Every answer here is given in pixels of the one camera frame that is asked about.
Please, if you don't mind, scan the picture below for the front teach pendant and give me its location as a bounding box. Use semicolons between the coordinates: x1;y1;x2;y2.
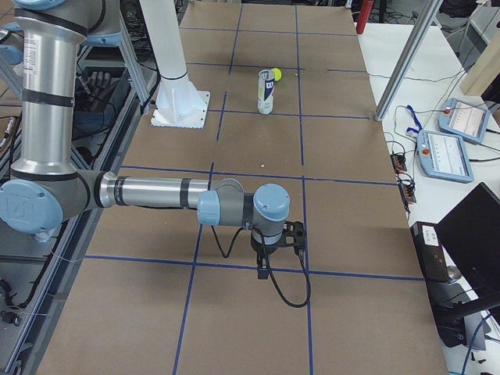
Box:
416;130;474;184

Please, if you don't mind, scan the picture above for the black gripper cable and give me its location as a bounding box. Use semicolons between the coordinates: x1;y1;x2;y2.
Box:
210;226;313;309

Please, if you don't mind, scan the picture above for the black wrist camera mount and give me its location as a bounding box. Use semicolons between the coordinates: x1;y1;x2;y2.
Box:
281;221;306;253

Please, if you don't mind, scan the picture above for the orange black adapter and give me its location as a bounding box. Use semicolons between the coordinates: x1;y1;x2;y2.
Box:
398;179;416;205
390;153;407;173

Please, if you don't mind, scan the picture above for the rear teach pendant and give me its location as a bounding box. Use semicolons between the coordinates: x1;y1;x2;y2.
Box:
438;98;491;145

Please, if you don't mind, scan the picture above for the clear tennis ball can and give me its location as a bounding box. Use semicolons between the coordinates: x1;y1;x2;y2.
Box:
257;70;275;115

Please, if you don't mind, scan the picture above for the orange black adapter rear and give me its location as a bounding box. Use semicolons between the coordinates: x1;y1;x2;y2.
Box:
390;153;407;173

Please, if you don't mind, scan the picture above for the teach pendant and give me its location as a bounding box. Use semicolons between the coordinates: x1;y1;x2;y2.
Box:
438;98;491;145
416;130;474;184

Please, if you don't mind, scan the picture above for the black computer box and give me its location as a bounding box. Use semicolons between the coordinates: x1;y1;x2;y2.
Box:
410;221;463;284

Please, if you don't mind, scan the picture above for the blue lanyard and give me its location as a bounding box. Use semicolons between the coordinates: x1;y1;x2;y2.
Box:
405;104;423;138

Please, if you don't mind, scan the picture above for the black monitor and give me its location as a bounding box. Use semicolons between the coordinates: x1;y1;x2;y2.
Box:
436;182;499;291

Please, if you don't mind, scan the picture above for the wooden board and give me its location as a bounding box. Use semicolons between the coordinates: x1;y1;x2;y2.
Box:
460;1;499;96

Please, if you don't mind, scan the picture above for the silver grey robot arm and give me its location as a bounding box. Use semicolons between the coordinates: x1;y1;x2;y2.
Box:
1;1;290;279

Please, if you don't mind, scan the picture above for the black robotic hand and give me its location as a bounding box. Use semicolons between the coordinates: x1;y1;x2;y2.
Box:
75;70;116;113

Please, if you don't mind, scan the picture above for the yellow tennis ball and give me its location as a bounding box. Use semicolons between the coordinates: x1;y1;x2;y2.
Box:
272;68;282;82

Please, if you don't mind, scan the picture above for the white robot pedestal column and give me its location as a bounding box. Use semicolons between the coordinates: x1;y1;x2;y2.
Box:
140;0;210;129

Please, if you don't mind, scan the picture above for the red cylinder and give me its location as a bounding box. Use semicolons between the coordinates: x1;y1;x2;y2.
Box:
356;0;374;35

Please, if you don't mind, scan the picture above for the orange black adapter front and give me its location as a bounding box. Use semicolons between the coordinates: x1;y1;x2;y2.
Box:
398;179;416;205

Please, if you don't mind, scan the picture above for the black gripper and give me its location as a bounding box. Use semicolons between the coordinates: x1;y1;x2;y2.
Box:
251;230;291;280

